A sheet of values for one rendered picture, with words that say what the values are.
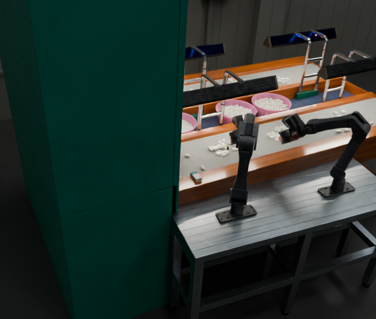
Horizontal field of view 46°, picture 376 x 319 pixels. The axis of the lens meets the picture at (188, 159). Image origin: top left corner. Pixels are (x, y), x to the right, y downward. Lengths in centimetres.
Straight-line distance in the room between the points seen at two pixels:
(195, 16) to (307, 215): 278
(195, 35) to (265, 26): 74
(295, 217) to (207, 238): 46
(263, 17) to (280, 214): 289
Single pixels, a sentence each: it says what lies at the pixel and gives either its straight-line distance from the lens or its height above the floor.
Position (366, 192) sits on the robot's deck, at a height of 67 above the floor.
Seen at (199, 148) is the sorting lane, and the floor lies 74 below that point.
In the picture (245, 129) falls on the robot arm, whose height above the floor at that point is 108.
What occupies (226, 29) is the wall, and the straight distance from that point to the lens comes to 475.
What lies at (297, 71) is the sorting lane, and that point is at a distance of 369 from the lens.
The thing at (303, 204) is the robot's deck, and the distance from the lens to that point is 234.
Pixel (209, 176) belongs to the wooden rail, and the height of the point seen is 76.
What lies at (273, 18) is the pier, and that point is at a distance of 485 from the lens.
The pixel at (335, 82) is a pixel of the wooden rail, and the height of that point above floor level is 73.
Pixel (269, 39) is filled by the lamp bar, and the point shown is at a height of 109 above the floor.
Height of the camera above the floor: 209
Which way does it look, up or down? 34 degrees down
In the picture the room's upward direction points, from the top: 3 degrees clockwise
